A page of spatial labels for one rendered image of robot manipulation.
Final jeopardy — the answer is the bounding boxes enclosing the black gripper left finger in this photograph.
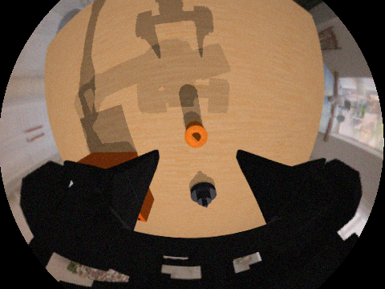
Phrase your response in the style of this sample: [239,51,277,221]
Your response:
[63,150,160,230]

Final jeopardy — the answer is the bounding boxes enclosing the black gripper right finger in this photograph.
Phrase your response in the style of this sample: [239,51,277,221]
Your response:
[237,150,326,224]

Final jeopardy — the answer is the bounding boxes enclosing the black round pedestal with shaft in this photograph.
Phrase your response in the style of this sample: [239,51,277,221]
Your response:
[190,182,216,208]

